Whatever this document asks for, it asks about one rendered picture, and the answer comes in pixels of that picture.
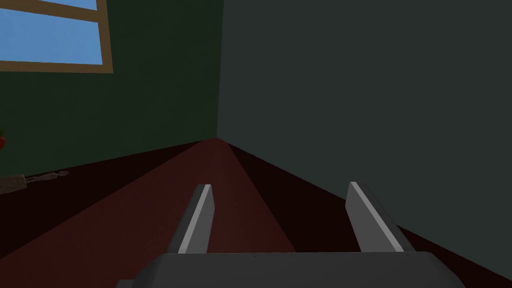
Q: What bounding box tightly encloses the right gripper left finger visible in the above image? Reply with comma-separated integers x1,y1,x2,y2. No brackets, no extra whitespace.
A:
166,183,216,255

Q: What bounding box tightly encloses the brown framed window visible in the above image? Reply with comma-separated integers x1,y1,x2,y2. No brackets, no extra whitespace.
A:
0,0,114,75

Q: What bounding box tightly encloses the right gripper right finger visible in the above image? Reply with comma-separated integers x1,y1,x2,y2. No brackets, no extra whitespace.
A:
345,181,416,253

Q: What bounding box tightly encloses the brown wooden rolling pin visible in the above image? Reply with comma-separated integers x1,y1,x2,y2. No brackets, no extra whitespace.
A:
0,170,70,196

